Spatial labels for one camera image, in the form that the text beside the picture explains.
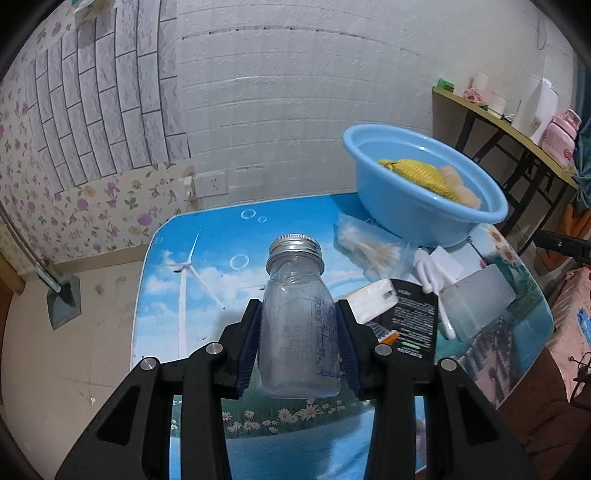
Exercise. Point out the frosted plastic box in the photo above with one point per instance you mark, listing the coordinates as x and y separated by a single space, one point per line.
474 302

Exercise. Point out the white tissue pack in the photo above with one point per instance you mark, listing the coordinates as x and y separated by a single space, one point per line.
373 300

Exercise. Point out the pink water bottle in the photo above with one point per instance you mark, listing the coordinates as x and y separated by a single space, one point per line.
559 138

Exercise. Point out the yellow mesh bag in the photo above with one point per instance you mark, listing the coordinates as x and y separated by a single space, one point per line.
422 174

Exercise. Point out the clear glass bottle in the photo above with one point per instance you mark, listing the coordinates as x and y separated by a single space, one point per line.
298 353

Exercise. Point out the white paper cup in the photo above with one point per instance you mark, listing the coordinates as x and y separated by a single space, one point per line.
497 104

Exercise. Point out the wooden side table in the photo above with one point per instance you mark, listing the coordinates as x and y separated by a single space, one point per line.
533 184

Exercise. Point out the blue curtain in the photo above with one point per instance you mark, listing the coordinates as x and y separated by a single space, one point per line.
582 150

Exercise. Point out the metal broom pole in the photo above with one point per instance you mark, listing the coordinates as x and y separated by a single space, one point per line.
50 281

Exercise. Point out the wall power socket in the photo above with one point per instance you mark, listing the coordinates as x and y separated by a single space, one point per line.
210 184

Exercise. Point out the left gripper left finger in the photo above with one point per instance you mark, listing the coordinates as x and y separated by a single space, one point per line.
129 436

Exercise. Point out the green small box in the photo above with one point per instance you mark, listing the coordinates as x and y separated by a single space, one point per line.
446 85

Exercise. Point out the grey dustpan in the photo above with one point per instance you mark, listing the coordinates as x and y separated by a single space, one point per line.
65 305

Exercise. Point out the beige plush toy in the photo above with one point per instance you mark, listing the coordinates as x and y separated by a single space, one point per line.
465 196

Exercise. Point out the black product package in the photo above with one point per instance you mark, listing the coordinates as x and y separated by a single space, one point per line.
410 326

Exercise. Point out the white kettle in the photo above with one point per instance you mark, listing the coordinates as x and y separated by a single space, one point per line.
538 104

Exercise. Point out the pink cloth item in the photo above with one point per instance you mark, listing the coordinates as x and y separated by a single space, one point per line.
476 96

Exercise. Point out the light blue plastic basin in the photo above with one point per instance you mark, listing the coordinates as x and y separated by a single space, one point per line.
408 210

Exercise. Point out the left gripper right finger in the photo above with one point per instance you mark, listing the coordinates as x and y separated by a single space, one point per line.
466 436

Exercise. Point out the cotton swab bag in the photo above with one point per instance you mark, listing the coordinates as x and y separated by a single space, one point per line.
379 253

